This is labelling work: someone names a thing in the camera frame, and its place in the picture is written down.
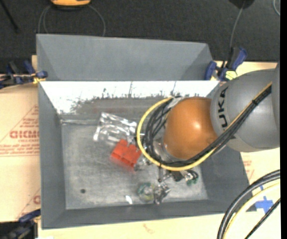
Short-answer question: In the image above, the brown cardboard board red print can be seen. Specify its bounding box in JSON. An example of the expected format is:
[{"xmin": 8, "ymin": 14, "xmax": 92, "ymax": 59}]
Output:
[{"xmin": 0, "ymin": 55, "xmax": 281, "ymax": 239}]

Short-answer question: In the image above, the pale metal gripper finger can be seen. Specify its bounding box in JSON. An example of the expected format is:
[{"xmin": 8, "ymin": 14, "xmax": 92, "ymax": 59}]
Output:
[
  {"xmin": 161, "ymin": 184, "xmax": 172, "ymax": 199},
  {"xmin": 153, "ymin": 187, "xmax": 162, "ymax": 205}
]

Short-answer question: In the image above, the red plastic brick block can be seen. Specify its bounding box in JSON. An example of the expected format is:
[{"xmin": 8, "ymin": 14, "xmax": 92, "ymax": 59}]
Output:
[{"xmin": 110, "ymin": 139, "xmax": 143, "ymax": 172}]

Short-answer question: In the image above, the clear green-tinted glass thing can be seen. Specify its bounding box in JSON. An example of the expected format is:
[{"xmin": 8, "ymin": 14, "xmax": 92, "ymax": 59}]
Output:
[{"xmin": 137, "ymin": 182, "xmax": 154, "ymax": 204}]

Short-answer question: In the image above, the grey metal bin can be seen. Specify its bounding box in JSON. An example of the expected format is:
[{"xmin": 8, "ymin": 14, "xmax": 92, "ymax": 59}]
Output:
[{"xmin": 35, "ymin": 33, "xmax": 251, "ymax": 229}]

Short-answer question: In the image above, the black cylinder on white bracket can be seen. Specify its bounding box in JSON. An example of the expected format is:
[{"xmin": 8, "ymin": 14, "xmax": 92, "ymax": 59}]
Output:
[{"xmin": 172, "ymin": 169, "xmax": 192, "ymax": 183}]

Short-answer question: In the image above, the clear plastic packet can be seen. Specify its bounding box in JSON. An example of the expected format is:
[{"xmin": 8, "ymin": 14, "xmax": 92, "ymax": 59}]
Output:
[{"xmin": 93, "ymin": 112, "xmax": 138, "ymax": 144}]

